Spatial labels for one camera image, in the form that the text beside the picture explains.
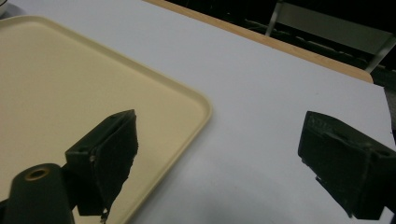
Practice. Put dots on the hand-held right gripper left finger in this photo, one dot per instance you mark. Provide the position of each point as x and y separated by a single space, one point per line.
107 155

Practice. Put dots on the cream plastic tray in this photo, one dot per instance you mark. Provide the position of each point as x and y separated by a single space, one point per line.
77 102

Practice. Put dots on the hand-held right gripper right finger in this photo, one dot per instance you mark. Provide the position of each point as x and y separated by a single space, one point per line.
345 161

